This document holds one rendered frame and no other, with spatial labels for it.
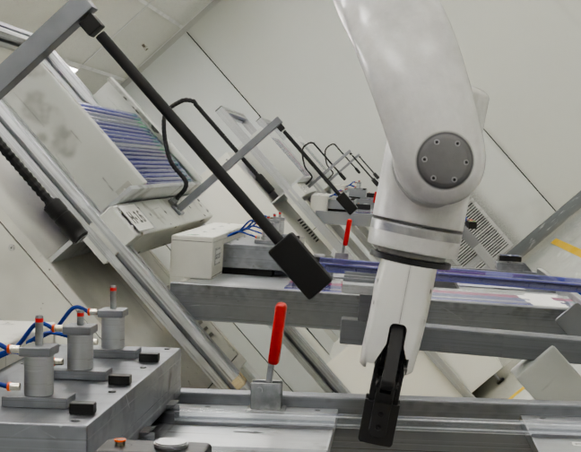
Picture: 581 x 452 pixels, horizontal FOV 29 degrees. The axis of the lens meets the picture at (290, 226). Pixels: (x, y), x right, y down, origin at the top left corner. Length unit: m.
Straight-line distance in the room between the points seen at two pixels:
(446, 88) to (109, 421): 0.37
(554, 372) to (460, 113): 0.54
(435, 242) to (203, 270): 1.16
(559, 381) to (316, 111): 7.25
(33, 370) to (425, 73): 0.39
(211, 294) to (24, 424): 1.13
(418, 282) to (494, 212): 7.57
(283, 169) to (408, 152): 4.65
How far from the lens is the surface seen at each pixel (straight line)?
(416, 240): 1.00
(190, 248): 2.12
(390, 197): 1.00
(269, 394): 1.11
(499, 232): 8.56
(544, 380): 1.39
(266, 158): 5.43
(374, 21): 0.97
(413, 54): 0.93
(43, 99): 2.09
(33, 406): 0.86
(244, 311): 1.92
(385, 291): 0.99
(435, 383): 5.54
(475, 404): 1.14
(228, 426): 1.06
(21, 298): 2.01
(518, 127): 8.58
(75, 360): 0.97
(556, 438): 1.06
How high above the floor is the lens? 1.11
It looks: 1 degrees up
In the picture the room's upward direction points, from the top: 41 degrees counter-clockwise
